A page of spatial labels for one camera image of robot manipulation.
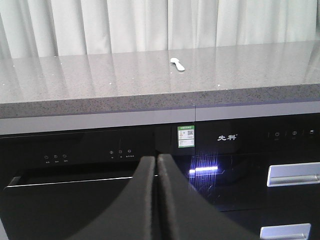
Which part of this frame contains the upper silver drawer handle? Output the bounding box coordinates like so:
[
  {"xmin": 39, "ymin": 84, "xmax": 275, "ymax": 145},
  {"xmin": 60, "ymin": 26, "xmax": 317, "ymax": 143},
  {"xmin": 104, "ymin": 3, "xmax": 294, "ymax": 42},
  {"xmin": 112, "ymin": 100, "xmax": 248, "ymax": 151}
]
[{"xmin": 266, "ymin": 162, "xmax": 320, "ymax": 188}]

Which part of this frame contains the black disinfection cabinet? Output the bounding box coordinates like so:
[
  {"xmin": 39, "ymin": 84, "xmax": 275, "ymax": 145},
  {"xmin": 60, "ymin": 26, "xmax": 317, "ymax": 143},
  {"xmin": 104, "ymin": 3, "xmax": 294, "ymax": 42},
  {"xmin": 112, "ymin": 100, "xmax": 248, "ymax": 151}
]
[{"xmin": 169, "ymin": 113, "xmax": 320, "ymax": 240}]

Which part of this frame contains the silver drawer handle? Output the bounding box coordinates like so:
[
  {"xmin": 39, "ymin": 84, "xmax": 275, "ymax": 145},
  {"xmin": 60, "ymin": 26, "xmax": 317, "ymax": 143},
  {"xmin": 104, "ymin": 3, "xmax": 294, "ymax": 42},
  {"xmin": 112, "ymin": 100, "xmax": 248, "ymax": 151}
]
[
  {"xmin": 259, "ymin": 223, "xmax": 312, "ymax": 240},
  {"xmin": 266, "ymin": 162, "xmax": 320, "ymax": 188}
]

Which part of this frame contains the white curtain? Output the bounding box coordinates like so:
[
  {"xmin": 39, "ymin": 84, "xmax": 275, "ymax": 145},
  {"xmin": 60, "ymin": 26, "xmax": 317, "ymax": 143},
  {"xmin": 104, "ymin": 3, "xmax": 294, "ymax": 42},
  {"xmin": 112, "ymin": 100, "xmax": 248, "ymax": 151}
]
[{"xmin": 0, "ymin": 0, "xmax": 320, "ymax": 59}]

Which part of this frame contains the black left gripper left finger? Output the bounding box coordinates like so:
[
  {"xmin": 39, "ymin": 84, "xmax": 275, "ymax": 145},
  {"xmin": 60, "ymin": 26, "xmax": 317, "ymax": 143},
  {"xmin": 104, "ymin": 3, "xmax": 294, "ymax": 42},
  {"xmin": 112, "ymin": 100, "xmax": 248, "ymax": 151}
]
[{"xmin": 69, "ymin": 156, "xmax": 156, "ymax": 240}]

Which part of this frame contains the pale green plastic spoon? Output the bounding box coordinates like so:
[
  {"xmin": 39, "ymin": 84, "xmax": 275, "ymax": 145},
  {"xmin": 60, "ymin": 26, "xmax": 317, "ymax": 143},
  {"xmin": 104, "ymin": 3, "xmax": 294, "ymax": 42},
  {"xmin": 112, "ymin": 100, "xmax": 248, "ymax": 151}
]
[{"xmin": 170, "ymin": 57, "xmax": 185, "ymax": 72}]

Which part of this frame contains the lower silver drawer handle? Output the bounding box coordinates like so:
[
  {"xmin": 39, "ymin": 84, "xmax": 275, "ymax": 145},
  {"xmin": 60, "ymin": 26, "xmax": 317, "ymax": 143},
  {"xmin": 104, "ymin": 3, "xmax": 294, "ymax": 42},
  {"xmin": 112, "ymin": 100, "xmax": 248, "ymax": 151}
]
[{"xmin": 259, "ymin": 223, "xmax": 312, "ymax": 240}]

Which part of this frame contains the green energy label sticker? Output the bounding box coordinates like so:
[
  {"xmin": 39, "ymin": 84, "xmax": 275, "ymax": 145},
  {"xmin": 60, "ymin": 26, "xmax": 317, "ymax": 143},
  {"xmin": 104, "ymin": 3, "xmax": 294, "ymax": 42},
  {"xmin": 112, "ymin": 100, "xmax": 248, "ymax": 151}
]
[{"xmin": 177, "ymin": 125, "xmax": 195, "ymax": 148}]

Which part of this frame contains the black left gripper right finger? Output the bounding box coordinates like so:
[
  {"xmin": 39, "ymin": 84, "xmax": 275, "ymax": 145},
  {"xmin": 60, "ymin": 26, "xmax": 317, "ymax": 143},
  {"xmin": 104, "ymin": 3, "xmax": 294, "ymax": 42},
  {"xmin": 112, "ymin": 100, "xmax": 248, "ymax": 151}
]
[{"xmin": 157, "ymin": 154, "xmax": 258, "ymax": 240}]

